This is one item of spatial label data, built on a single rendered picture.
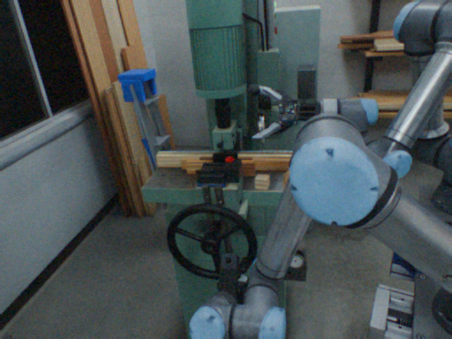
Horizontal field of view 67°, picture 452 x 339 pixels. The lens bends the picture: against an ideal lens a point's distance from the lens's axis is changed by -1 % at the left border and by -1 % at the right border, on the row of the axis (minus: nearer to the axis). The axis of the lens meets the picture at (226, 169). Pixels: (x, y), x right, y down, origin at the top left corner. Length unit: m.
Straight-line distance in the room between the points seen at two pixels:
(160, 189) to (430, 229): 0.91
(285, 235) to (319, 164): 0.29
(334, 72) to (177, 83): 1.58
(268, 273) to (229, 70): 0.64
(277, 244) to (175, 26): 3.12
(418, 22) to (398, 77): 2.50
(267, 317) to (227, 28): 0.81
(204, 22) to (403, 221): 0.81
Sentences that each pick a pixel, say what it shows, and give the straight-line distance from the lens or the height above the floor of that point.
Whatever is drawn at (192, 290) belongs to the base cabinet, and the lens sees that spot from 1.53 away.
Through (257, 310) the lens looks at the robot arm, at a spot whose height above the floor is 0.91.
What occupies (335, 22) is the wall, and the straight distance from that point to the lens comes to 3.46.
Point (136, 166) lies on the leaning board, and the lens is 2.63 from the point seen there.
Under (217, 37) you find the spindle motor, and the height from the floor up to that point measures 1.39.
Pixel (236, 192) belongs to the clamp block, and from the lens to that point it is 1.08.
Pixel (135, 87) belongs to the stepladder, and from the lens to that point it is 2.00.
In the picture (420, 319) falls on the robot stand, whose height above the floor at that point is 0.82.
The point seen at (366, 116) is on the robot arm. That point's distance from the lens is 1.03.
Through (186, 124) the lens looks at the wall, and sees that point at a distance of 3.88.
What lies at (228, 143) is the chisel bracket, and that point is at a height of 1.03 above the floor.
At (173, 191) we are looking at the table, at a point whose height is 0.89.
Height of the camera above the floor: 1.49
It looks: 26 degrees down
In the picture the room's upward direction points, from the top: 5 degrees counter-clockwise
